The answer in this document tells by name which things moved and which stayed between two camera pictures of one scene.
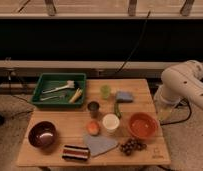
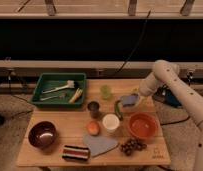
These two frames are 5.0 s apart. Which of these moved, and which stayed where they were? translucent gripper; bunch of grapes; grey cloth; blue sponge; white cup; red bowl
Moved: blue sponge; translucent gripper
Stayed: bunch of grapes; red bowl; white cup; grey cloth
